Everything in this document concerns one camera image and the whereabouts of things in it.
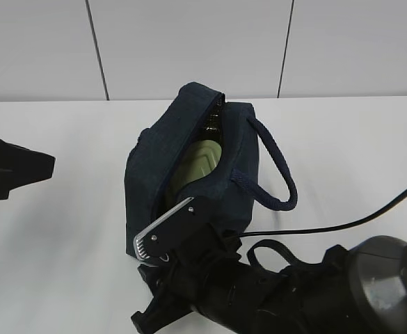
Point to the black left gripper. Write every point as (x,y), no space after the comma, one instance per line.
(21,166)

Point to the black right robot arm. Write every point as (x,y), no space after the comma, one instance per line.
(361,290)

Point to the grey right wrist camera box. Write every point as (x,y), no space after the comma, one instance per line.
(155,243)

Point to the green lidded glass food container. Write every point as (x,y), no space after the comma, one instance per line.
(200,159)

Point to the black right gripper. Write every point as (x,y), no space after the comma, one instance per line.
(177,286)

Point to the dark navy fabric lunch bag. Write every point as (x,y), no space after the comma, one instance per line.
(161,148)

